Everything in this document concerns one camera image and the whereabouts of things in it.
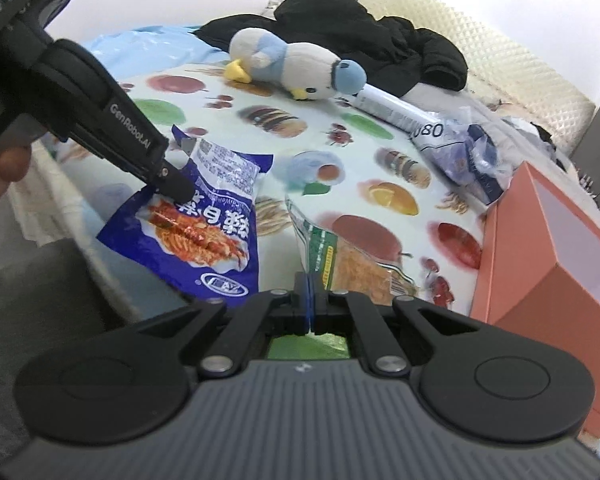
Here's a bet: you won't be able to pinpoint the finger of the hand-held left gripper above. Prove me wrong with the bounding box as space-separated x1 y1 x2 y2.
130 152 197 204

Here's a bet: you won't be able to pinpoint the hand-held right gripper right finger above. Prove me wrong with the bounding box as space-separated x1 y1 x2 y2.
310 274 481 376

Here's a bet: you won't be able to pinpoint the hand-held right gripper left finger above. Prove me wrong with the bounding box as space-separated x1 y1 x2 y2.
130 272 311 376

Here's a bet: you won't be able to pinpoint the green label clear bag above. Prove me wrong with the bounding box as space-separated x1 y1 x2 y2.
285 197 418 306

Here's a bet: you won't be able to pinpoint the dark blue noodle bag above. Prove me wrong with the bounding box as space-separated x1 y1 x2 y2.
96 124 275 308

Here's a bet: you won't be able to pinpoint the pink cardboard box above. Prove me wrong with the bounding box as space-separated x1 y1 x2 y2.
470 160 600 441

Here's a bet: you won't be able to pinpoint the person's left hand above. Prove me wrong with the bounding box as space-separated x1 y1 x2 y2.
0 110 34 227

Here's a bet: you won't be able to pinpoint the light blue bedsheet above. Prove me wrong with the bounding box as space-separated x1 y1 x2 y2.
82 24 231 68

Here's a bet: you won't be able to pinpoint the fruit printed tablecloth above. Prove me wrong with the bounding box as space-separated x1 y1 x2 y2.
60 62 506 361

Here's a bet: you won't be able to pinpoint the plush duck toy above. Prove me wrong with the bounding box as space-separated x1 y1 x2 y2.
224 27 368 103

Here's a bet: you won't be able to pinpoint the clear plastic bag blue print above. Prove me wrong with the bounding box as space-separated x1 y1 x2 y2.
410 105 528 206

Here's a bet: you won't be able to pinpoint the white tube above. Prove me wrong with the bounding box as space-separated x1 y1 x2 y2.
352 84 448 136

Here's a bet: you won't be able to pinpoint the grey blanket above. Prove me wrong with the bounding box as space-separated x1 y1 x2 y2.
400 82 571 161

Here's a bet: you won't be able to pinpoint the black jacket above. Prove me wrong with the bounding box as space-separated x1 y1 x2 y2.
195 0 468 98

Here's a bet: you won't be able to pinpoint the folded dark clothes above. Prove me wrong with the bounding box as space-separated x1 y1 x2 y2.
532 124 573 163

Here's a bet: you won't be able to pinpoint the cream quilted headboard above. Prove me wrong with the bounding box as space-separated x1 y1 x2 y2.
350 0 596 133

